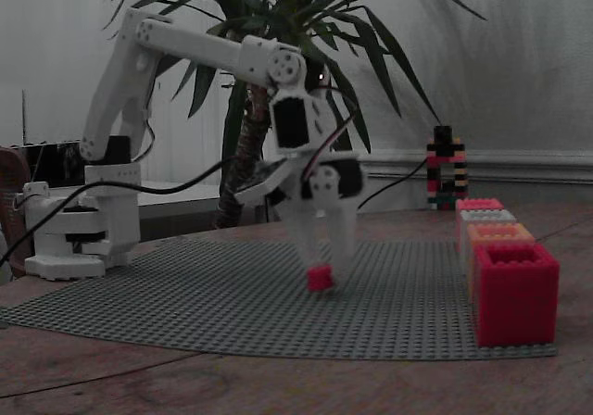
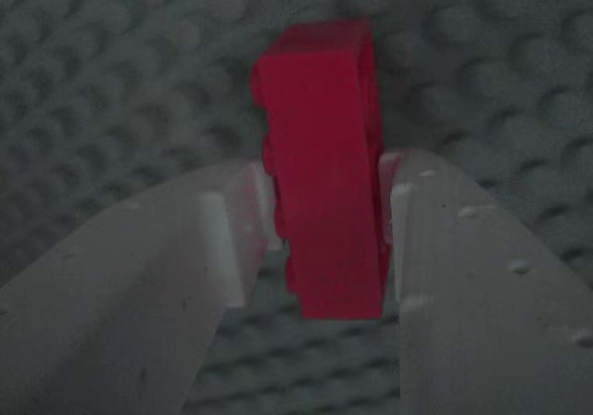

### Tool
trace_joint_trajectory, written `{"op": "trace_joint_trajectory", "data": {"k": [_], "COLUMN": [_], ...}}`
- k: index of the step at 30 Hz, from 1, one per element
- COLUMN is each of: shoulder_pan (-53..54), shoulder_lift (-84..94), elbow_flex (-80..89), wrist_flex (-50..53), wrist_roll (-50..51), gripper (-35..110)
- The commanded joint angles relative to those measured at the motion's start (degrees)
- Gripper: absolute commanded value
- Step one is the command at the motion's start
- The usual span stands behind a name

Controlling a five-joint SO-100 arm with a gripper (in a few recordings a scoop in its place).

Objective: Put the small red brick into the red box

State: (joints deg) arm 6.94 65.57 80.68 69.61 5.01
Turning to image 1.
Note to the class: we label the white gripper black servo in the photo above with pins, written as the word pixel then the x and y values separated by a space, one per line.
pixel 324 184

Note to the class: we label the red toy brick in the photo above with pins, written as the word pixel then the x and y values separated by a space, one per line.
pixel 319 278

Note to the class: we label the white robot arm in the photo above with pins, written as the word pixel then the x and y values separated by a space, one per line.
pixel 199 46

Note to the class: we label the grey studded baseplate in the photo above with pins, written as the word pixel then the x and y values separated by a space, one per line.
pixel 208 294

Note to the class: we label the multicolour brick tower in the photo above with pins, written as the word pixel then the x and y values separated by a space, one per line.
pixel 458 174

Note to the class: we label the orange plastic brick tower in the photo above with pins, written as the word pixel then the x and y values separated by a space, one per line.
pixel 471 267

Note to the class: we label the pink brick box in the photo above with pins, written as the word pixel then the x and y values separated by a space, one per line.
pixel 479 204

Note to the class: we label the white plastic brick tower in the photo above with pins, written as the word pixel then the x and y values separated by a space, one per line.
pixel 486 216

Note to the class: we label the red brick box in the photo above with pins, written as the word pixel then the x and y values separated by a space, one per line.
pixel 514 304

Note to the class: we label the green potted palm plant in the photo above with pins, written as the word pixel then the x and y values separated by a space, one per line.
pixel 252 118

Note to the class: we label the small black webcam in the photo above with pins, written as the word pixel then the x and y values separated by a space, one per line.
pixel 444 133

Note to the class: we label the dark framed screen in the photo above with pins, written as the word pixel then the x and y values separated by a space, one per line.
pixel 51 165

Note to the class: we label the brown chair back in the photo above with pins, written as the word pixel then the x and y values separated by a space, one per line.
pixel 9 179

